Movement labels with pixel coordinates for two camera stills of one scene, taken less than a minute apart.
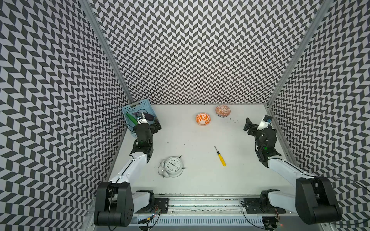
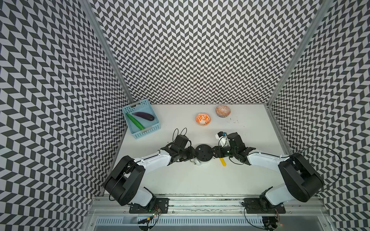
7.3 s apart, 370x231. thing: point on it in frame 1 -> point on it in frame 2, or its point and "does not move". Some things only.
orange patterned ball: (222, 110) does not move
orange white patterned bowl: (203, 119) does not move
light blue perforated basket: (142, 106) does not move
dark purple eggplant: (148, 116) does not move
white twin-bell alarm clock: (172, 166) -> (204, 154)
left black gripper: (154, 129) -> (191, 154)
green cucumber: (133, 120) does not move
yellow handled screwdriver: (221, 159) does not move
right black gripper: (252, 127) -> (217, 150)
